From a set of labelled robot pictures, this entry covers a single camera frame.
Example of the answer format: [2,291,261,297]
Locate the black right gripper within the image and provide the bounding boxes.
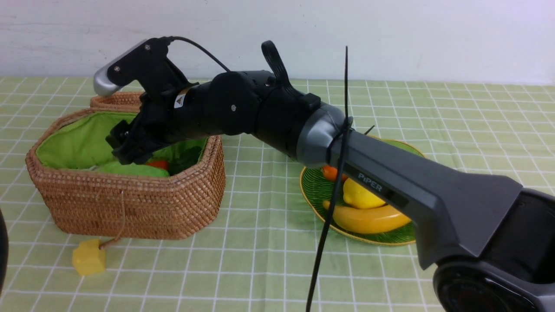
[106,84,204,164]

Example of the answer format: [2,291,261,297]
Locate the green bitter gourd toy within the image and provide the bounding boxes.
[91,161,170,177]

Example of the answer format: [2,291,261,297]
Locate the orange mango toy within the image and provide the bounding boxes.
[321,165,338,182]

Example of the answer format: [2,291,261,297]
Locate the yellow lemon toy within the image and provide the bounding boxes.
[343,178,386,210]

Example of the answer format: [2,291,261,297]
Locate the yellow banana toy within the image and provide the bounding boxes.
[330,204,411,235]

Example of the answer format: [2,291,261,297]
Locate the orange carrot toy with leaves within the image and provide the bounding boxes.
[146,146,203,176]

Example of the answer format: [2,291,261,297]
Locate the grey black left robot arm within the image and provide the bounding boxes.
[0,211,9,295]

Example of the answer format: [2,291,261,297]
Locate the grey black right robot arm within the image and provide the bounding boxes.
[94,37,555,312]

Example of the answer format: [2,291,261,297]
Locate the woven wicker basket lid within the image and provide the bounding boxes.
[90,91,143,113]

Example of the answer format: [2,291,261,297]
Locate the woven wicker basket green lining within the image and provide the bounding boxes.
[25,109,226,240]

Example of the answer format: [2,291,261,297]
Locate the yellow foam cube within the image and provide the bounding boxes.
[72,238,106,276]

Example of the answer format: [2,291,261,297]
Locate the green glass leaf plate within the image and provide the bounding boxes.
[299,138,428,247]

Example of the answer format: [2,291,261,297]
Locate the green checkered tablecloth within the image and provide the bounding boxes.
[0,77,555,312]

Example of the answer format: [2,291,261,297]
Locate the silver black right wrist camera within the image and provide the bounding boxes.
[93,37,192,97]

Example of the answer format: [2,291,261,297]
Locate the black right camera cable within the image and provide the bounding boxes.
[163,36,232,73]

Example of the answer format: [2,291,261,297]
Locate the brown basket cord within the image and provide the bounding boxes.
[99,191,127,250]

